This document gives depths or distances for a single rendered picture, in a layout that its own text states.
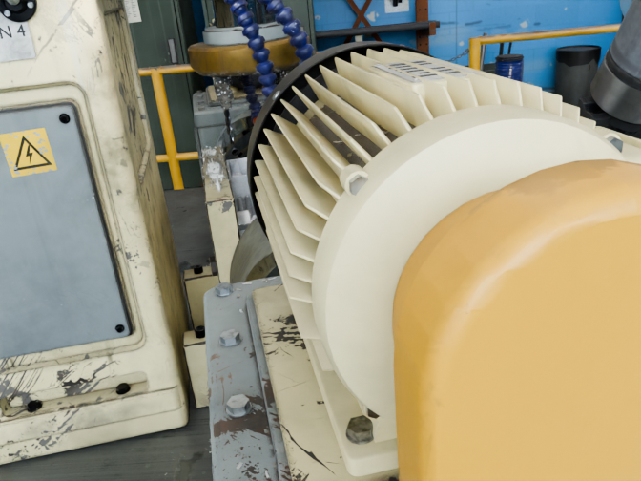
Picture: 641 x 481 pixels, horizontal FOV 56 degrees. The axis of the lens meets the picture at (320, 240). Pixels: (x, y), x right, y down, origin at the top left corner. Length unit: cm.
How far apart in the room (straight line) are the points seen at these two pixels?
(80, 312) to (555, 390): 73
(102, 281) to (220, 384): 44
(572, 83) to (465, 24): 113
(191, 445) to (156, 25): 354
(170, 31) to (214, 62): 335
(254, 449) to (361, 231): 18
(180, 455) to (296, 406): 57
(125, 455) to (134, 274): 28
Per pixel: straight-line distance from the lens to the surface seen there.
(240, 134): 118
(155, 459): 94
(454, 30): 614
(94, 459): 98
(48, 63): 78
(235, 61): 86
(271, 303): 49
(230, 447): 38
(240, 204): 94
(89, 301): 86
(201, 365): 96
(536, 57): 638
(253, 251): 70
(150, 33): 425
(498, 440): 21
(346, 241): 24
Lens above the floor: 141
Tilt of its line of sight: 24 degrees down
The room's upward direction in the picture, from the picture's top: 6 degrees counter-clockwise
